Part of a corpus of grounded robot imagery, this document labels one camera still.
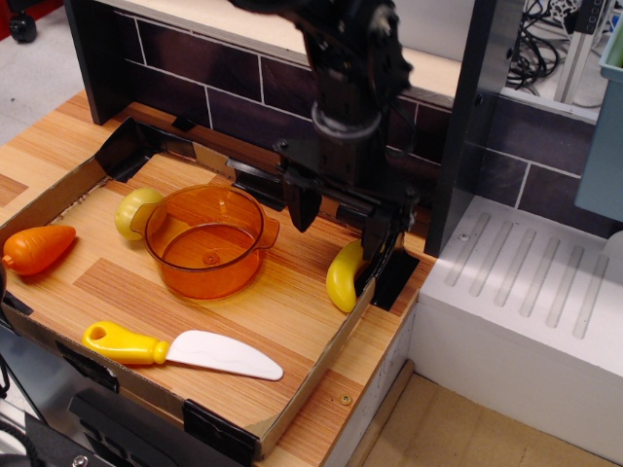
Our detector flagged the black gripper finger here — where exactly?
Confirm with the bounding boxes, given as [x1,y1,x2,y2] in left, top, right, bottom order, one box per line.
[361,208,403,261]
[283,179,322,233]

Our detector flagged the tangled black cables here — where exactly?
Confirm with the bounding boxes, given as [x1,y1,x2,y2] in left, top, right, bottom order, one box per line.
[505,0,578,91]

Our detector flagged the yellow handled white toy knife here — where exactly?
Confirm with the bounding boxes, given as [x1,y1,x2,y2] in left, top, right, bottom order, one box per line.
[82,321,284,381]

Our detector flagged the teal plastic bin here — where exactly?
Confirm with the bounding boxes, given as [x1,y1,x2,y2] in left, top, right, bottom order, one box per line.
[575,19,622,222]

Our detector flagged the black wheel of red cart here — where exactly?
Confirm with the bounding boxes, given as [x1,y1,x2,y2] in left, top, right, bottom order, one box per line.
[9,12,37,44]

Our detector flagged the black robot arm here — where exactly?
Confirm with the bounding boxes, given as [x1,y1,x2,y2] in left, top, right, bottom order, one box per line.
[235,1,418,260]

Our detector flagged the white toy sink drainboard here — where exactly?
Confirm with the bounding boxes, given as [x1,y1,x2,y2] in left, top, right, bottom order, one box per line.
[410,198,622,463]

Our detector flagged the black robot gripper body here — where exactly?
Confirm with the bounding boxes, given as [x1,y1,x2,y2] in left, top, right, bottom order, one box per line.
[275,102,420,229]

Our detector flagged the orange transparent plastic pot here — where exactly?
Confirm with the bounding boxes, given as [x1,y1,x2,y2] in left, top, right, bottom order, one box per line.
[129,185,280,300]

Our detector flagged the yellow plastic toy banana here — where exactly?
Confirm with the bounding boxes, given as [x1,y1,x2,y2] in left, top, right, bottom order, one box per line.
[325,240,370,313]

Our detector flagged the cardboard fence with black tape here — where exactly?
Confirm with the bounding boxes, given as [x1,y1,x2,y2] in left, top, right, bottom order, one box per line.
[1,112,428,466]

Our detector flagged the orange plastic toy carrot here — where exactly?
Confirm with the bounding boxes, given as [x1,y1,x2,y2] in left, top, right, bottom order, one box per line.
[1,225,76,275]

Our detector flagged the pale yellow toy vegetable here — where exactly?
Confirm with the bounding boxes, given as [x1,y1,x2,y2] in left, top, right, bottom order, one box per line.
[114,188,164,241]

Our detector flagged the dark grey vertical post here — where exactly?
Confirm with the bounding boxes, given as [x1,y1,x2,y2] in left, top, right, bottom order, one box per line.
[424,0,524,257]

